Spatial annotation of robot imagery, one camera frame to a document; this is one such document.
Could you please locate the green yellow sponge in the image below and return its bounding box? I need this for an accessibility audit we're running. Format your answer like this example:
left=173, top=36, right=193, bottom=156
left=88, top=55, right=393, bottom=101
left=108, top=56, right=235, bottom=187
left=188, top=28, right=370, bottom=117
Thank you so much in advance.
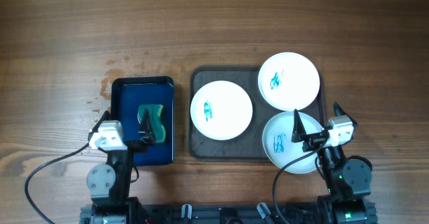
left=137, top=104, right=166, bottom=144

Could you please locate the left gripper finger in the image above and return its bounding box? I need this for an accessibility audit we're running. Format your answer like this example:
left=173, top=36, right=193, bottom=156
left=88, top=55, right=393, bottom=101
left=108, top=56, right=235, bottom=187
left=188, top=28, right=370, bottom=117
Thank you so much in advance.
left=139, top=109, right=154, bottom=140
left=90, top=111, right=111, bottom=133

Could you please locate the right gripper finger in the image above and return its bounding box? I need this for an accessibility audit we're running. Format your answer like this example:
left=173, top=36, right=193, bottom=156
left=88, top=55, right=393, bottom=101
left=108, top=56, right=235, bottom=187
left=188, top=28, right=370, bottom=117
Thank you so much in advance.
left=333, top=102, right=357, bottom=126
left=291, top=109, right=307, bottom=143

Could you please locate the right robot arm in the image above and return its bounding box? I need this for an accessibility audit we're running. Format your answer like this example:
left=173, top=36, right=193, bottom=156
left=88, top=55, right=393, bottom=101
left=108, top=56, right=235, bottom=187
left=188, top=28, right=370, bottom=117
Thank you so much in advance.
left=292, top=103, right=378, bottom=223

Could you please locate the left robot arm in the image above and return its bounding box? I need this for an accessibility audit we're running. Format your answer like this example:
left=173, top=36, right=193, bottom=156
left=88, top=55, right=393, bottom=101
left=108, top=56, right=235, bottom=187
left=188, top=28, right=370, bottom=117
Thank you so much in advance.
left=79, top=111, right=156, bottom=224

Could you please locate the black water tray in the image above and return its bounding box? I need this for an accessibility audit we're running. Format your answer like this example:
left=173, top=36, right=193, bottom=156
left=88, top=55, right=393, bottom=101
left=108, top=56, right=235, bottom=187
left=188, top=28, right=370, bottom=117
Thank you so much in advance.
left=111, top=76, right=175, bottom=166

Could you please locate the white plate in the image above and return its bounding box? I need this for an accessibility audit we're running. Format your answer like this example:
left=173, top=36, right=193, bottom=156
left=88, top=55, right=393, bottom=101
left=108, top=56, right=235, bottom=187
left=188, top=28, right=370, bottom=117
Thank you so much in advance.
left=257, top=52, right=320, bottom=111
left=190, top=80, right=253, bottom=141
left=262, top=111, right=322, bottom=174

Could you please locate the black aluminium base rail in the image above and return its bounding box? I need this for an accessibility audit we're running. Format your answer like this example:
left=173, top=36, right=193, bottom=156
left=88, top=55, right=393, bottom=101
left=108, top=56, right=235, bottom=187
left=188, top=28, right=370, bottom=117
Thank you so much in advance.
left=78, top=203, right=379, bottom=224

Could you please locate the brown serving tray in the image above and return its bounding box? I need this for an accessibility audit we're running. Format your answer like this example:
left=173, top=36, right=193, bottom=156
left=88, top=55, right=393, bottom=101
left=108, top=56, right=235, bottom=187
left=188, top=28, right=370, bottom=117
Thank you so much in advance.
left=188, top=65, right=326, bottom=162

